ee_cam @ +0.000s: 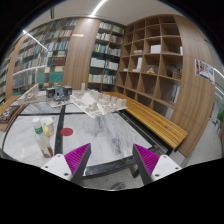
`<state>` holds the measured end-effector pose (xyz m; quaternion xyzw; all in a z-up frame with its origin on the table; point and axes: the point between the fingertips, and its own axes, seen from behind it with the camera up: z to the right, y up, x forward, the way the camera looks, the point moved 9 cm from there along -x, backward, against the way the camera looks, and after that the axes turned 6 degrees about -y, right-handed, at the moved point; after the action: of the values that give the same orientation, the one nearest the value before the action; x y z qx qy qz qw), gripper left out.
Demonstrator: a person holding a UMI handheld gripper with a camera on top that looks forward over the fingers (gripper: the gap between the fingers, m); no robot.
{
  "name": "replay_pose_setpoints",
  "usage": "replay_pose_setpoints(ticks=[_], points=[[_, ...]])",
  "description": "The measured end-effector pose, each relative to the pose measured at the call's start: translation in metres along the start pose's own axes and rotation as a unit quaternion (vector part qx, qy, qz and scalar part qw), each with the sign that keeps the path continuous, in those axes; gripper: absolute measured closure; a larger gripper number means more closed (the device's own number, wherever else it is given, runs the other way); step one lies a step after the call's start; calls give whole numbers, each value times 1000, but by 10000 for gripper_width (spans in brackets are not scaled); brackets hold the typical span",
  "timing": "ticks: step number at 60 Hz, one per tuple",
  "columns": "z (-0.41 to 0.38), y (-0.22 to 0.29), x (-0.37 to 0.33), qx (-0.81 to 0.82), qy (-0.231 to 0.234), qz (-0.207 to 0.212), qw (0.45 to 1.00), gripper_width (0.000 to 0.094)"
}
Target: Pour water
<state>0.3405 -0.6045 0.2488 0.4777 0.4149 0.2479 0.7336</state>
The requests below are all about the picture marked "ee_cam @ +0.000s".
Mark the left bookshelf with books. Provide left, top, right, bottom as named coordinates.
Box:
left=0, top=17, right=78, bottom=105

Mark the dark patterned board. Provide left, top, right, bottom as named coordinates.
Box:
left=0, top=105, right=19, bottom=124

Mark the wooden cubby shelf unit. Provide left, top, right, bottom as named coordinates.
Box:
left=116, top=15, right=183, bottom=119

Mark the red round coaster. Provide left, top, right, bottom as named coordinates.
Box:
left=60, top=128, right=73, bottom=136

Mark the bookshelf with books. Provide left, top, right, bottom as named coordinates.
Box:
left=0, top=17, right=78, bottom=105
left=88, top=21, right=124, bottom=91

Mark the white ramp building model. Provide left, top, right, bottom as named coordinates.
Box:
left=18, top=84, right=46, bottom=105

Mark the clear plastic water bottle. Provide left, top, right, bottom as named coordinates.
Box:
left=32, top=117, right=53, bottom=158

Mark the dark grey building model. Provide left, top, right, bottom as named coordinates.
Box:
left=46, top=86, right=72, bottom=102

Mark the middle bookshelf with books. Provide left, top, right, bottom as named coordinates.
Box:
left=88, top=21, right=124, bottom=91

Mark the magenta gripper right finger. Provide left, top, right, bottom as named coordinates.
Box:
left=132, top=143, right=183, bottom=186

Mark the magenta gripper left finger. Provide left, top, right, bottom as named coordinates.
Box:
left=41, top=142, right=92, bottom=185

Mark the white architectural city model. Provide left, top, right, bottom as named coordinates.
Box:
left=70, top=84, right=127, bottom=118

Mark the wall poster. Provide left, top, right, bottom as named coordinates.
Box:
left=195, top=59, right=215, bottom=84

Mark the long wooden bench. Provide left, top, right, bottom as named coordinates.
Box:
left=108, top=92, right=188, bottom=149

